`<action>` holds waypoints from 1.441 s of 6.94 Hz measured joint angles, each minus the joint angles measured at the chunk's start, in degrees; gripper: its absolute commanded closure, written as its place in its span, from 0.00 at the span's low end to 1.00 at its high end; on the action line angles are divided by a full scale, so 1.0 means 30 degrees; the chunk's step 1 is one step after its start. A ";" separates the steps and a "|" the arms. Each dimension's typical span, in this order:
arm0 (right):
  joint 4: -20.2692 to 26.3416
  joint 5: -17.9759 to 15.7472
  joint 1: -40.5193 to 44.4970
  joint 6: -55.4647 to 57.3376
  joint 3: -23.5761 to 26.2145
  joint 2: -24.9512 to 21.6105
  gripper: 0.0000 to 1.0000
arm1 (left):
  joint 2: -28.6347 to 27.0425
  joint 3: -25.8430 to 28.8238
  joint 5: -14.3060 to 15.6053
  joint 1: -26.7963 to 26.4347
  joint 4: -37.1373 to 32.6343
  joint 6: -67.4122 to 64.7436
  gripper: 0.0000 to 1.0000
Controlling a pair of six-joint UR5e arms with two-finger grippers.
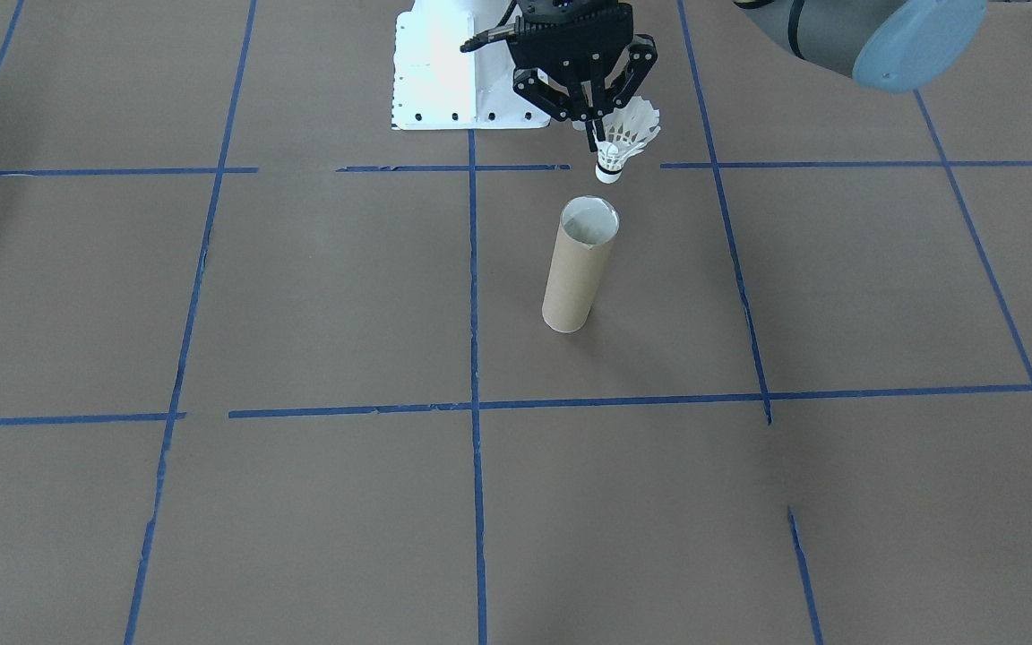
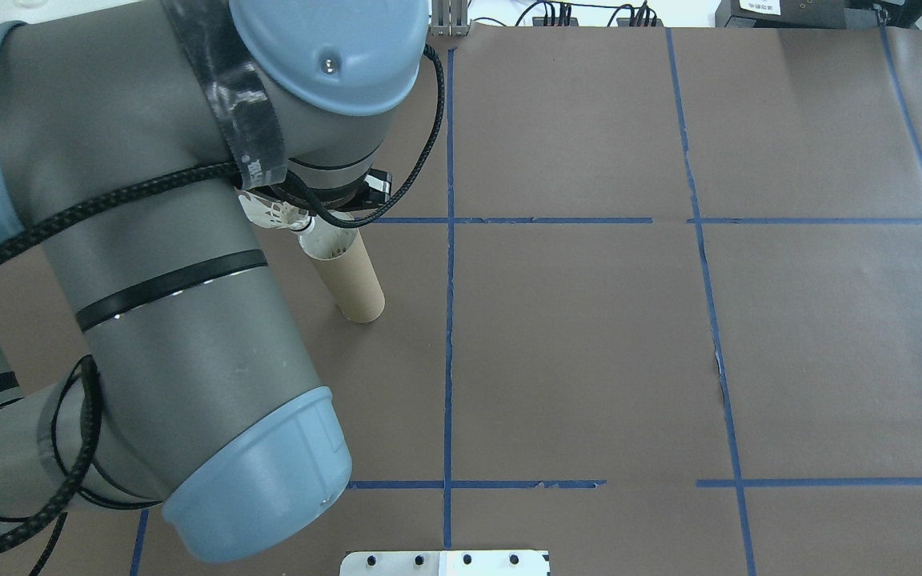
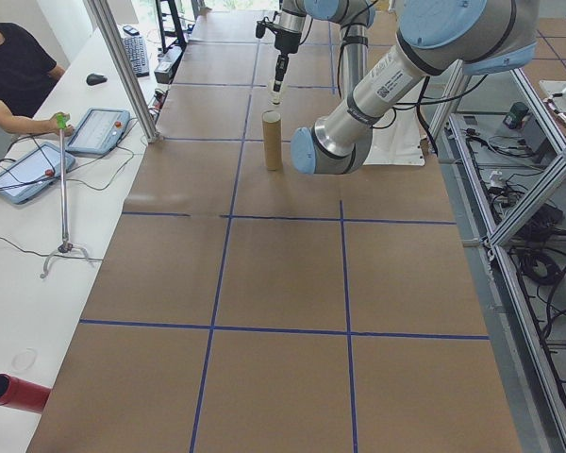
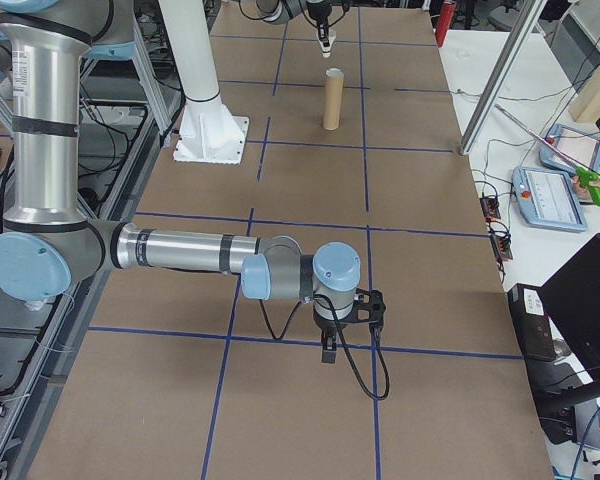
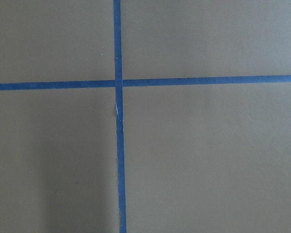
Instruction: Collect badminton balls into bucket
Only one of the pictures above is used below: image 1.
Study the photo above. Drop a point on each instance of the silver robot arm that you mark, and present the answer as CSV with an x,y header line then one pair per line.
x,y
874,40

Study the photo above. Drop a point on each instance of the brown cardboard tube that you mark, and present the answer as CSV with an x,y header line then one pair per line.
x,y
579,269

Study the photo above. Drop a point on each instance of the white feather shuttlecock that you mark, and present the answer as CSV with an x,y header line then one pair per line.
x,y
628,134

